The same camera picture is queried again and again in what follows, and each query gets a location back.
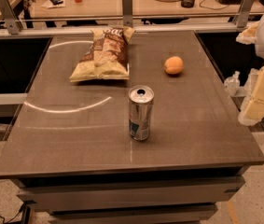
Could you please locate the grey metal rail bracket middle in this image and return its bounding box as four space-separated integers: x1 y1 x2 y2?
122 0 132 27

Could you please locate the yellow brown chip bag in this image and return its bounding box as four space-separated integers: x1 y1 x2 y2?
69 26 135 82

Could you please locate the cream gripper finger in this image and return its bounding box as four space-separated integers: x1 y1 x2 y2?
236 21 258 45
238 66 264 126

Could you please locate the grey table base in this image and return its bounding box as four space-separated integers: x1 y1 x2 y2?
11 166 251 224

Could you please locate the grey metal rail bracket left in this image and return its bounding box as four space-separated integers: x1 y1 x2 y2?
0 0 21 35

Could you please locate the grey metal rail bracket right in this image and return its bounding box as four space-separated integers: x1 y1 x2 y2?
233 0 255 28

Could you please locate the silver drink can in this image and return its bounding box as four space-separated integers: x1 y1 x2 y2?
129 85 154 141

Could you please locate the orange fruit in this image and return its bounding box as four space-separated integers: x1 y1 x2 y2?
164 56 184 75

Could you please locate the clear plastic bottle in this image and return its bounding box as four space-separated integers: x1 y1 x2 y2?
224 71 240 96

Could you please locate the black mesh pen cup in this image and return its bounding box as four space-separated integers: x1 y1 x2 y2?
181 0 195 8

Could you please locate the grey metal rail bracket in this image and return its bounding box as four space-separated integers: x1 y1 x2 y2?
122 0 132 27
233 0 255 28
0 0 21 35

